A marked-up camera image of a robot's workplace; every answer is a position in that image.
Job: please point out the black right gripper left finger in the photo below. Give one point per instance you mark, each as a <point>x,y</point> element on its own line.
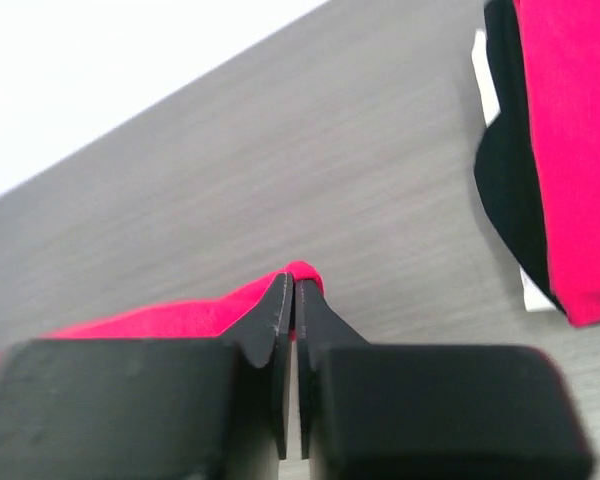
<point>188,408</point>

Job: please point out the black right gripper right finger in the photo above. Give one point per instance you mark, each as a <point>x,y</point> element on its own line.
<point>435,411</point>

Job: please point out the red t-shirt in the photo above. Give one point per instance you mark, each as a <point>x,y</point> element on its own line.
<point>197,318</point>
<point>561,49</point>

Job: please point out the white sheet under stack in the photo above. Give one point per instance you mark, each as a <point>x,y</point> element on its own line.
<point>534,299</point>

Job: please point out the folded red t-shirt on stack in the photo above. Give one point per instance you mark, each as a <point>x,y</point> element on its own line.
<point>561,49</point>

